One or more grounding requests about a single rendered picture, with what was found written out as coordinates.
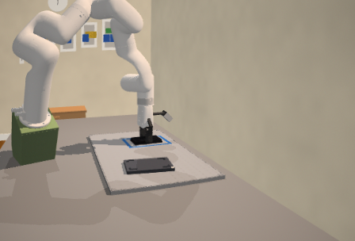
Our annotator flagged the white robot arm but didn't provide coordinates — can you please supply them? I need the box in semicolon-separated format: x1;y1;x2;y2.
11;0;154;128

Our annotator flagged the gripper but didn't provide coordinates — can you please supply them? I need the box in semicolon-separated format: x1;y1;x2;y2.
137;104;154;143

